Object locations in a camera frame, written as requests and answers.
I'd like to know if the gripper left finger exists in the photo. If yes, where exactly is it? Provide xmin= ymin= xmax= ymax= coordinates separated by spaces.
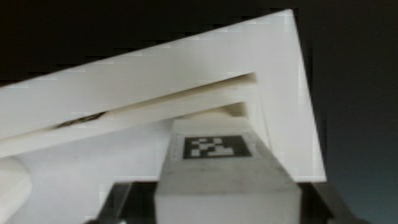
xmin=84 ymin=181 xmax=157 ymax=224

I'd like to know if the white L-shaped fence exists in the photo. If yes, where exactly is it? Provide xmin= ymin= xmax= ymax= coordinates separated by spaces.
xmin=0 ymin=10 xmax=326 ymax=182

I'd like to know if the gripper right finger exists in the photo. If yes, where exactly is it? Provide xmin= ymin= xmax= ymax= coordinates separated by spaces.
xmin=299 ymin=182 xmax=372 ymax=224

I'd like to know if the white square table top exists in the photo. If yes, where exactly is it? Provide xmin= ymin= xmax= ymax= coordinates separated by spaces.
xmin=0 ymin=76 xmax=256 ymax=223

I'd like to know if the white table leg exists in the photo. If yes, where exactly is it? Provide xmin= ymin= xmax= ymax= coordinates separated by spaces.
xmin=155 ymin=117 xmax=302 ymax=224
xmin=0 ymin=158 xmax=32 ymax=224

